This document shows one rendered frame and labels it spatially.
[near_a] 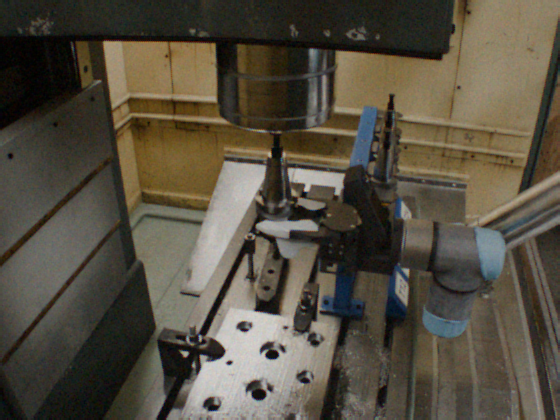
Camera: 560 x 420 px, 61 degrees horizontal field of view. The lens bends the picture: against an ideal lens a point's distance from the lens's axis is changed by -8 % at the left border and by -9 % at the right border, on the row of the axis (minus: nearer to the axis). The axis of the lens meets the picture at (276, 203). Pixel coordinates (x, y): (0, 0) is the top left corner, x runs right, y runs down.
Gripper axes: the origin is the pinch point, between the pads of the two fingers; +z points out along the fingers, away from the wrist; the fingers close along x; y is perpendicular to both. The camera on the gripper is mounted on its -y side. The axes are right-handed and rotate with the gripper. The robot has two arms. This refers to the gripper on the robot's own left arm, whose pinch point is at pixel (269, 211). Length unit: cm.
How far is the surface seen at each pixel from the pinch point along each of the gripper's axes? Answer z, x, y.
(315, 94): -7.0, -5.3, -21.1
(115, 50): 81, 95, 4
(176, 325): 38, 36, 69
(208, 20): 3.5, -12.6, -31.0
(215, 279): 21, 28, 41
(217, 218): 38, 77, 56
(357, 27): -12.0, -12.7, -31.2
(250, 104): 0.4, -8.0, -20.0
